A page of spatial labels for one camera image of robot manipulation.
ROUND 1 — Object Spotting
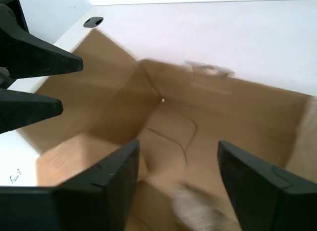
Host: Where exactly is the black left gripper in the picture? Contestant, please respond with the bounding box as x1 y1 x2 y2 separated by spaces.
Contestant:
0 0 84 80

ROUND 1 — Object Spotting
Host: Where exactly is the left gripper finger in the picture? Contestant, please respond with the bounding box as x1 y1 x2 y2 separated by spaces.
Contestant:
0 88 64 135

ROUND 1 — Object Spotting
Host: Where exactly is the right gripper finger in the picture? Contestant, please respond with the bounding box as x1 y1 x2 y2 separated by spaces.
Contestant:
0 140 140 231
217 140 317 231

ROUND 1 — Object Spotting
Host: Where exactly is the brown cardboard box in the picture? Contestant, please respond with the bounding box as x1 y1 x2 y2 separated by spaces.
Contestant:
18 27 317 231

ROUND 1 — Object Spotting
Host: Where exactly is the gray tape square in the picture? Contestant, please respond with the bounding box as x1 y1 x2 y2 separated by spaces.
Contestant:
9 168 22 184

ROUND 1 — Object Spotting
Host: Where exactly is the black oval cable grommet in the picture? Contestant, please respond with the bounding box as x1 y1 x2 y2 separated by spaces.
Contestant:
83 16 104 28

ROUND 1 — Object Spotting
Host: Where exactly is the speckled beige rock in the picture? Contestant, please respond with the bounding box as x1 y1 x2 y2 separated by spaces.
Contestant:
174 182 241 231

